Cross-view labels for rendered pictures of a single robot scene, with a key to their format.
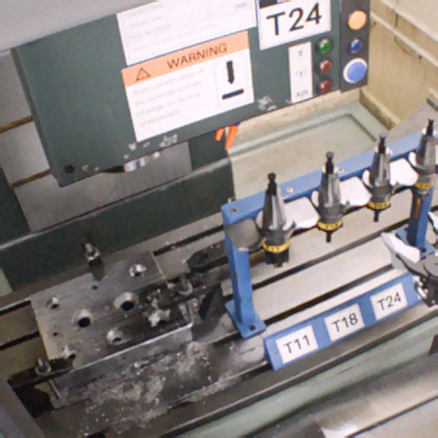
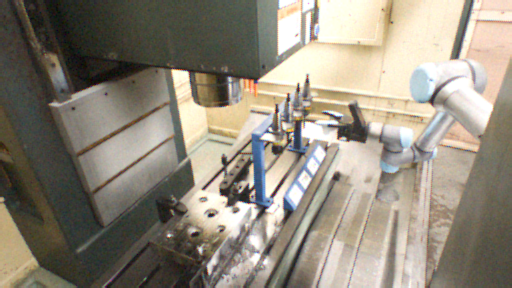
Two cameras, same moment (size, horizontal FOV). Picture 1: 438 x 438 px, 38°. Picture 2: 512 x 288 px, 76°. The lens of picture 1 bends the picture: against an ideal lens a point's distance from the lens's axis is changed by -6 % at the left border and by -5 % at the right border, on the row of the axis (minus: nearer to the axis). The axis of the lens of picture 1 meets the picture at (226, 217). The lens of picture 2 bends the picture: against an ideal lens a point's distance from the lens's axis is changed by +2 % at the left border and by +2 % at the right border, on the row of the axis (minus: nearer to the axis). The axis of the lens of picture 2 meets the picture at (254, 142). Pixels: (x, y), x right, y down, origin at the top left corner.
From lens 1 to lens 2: 0.76 m
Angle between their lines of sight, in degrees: 37
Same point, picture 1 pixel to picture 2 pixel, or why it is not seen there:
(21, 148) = (98, 162)
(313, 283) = (274, 177)
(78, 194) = (130, 190)
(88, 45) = not seen: outside the picture
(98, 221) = (139, 208)
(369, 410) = (332, 218)
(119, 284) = (199, 208)
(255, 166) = not seen: hidden behind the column
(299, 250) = not seen: hidden behind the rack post
